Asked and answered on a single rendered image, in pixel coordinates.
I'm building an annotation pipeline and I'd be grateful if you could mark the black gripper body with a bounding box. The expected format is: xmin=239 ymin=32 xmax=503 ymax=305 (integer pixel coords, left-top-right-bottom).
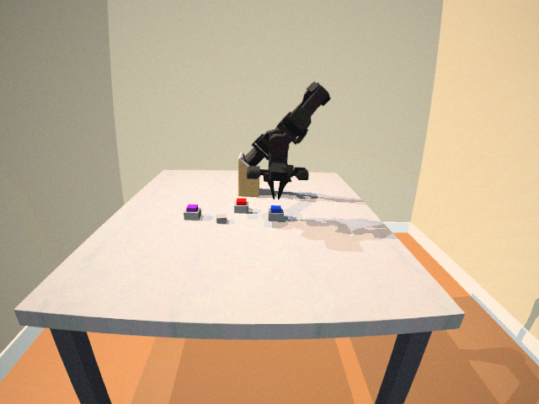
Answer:
xmin=247 ymin=152 xmax=309 ymax=180

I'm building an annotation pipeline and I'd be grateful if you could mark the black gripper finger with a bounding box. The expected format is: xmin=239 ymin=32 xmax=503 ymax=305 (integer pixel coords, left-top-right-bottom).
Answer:
xmin=264 ymin=179 xmax=275 ymax=199
xmin=278 ymin=179 xmax=291 ymax=199

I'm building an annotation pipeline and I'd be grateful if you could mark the purple button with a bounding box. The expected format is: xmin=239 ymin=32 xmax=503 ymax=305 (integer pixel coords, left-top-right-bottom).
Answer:
xmin=184 ymin=205 xmax=201 ymax=221

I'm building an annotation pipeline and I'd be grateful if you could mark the blue button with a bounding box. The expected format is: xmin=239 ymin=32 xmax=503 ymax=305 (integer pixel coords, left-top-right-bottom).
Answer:
xmin=268 ymin=205 xmax=284 ymax=221

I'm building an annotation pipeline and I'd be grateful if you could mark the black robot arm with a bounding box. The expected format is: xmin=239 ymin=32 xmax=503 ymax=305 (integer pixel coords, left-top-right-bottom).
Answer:
xmin=243 ymin=82 xmax=330 ymax=182

